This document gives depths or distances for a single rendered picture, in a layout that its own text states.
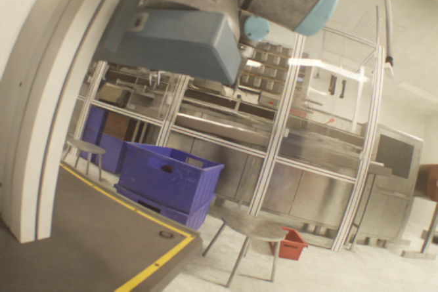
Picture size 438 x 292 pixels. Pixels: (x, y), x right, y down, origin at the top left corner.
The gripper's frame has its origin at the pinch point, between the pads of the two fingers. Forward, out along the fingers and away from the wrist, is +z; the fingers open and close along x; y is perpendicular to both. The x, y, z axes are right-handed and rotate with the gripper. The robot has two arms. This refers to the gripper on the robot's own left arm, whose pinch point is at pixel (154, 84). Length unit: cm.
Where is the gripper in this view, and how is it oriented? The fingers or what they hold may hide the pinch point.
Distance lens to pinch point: 108.8
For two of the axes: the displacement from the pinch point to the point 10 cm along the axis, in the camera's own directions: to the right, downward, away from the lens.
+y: 4.3, -2.2, 8.8
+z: -0.2, 9.7, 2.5
